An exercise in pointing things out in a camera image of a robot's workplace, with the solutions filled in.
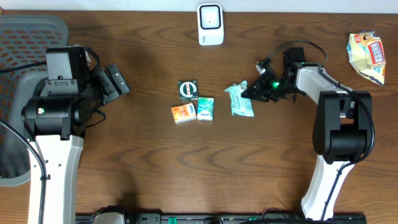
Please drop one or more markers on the white barcode scanner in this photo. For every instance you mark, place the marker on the white barcode scanner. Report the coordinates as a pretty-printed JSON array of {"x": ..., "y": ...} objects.
[{"x": 210, "y": 24}]

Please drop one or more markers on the grey plastic mesh basket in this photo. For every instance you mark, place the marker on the grey plastic mesh basket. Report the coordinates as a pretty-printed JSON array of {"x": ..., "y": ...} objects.
[{"x": 24, "y": 40}]

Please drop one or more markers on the orange small snack box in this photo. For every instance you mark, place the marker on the orange small snack box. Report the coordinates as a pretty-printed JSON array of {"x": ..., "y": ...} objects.
[{"x": 184, "y": 113}]

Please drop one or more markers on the round green label package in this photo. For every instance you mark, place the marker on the round green label package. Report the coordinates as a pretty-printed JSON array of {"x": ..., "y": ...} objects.
[{"x": 188, "y": 90}]

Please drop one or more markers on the teal snack packet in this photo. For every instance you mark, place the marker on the teal snack packet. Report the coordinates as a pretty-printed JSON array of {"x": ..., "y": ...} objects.
[{"x": 239, "y": 105}]

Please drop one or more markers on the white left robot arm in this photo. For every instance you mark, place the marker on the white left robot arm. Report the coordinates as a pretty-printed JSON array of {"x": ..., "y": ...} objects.
[{"x": 55, "y": 124}]

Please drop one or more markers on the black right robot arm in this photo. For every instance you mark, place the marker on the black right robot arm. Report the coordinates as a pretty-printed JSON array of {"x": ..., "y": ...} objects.
[{"x": 343, "y": 132}]

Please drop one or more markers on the white blue snack bag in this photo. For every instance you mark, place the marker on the white blue snack bag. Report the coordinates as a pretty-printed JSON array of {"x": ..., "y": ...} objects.
[{"x": 366, "y": 56}]

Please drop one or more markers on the green white small box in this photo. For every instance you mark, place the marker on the green white small box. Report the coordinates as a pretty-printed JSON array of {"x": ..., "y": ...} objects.
[{"x": 205, "y": 108}]

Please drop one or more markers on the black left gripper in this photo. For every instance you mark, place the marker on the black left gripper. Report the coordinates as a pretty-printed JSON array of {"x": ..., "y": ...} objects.
[{"x": 111, "y": 92}]

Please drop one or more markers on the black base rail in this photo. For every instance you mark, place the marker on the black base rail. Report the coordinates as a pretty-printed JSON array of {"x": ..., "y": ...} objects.
[{"x": 113, "y": 214}]

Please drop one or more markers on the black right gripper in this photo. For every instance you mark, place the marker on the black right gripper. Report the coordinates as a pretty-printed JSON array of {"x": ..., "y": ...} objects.
[{"x": 259, "y": 92}]

